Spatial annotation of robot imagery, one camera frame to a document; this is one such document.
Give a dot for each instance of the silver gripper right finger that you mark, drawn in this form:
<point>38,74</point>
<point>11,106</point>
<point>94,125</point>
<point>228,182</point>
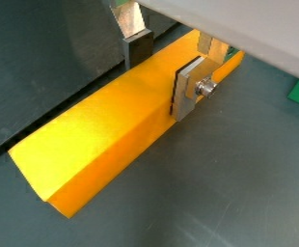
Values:
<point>192,78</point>

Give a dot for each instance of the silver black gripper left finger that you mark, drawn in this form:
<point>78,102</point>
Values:
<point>138,38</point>

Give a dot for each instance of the yellow long block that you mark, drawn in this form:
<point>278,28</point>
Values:
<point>74,155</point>

